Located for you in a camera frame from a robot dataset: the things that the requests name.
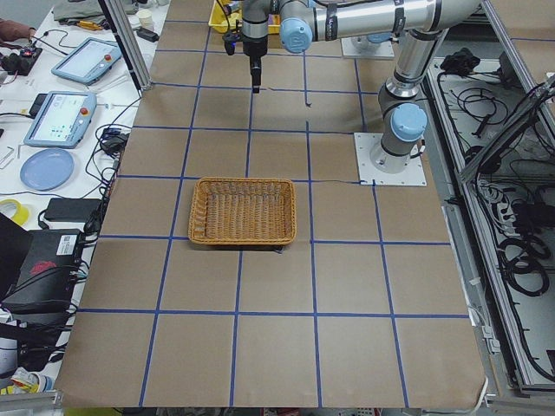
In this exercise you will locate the black power adapter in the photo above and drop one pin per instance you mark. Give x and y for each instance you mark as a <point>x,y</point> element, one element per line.
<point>71,210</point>

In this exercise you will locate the blue plate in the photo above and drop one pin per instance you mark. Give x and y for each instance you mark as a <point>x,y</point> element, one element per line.
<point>47,169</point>

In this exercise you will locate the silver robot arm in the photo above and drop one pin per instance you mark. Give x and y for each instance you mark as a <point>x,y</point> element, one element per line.
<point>302,23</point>

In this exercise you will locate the teach pendant tablet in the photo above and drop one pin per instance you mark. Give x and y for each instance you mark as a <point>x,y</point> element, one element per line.
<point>62,120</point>
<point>88,62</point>

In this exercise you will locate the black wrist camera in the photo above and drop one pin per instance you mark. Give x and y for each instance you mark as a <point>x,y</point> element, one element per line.
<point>230,39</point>

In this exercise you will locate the yellow plastic basket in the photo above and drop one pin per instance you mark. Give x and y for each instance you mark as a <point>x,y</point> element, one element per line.
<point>225,15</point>

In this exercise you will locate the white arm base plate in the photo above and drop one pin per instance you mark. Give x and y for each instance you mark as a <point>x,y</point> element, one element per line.
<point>376,167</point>

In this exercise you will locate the aluminium frame post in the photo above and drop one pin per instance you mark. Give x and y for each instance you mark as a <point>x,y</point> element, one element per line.
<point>125,37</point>

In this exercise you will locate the yellow tape roll on desk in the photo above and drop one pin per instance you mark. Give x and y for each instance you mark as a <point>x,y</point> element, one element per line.
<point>15,211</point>

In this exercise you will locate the lower teach pendant tablet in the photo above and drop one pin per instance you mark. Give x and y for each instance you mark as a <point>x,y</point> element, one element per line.
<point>62,120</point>

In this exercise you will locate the brown wicker basket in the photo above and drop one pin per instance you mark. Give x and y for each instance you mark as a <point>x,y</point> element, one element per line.
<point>243,211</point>

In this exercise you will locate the upper teach pendant tablet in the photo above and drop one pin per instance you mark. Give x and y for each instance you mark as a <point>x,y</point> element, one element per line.
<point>88,62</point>

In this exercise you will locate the black computer box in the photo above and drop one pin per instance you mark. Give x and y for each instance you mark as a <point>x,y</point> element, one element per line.
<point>47,276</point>

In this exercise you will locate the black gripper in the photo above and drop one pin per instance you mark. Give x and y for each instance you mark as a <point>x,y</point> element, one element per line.
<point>253,48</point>

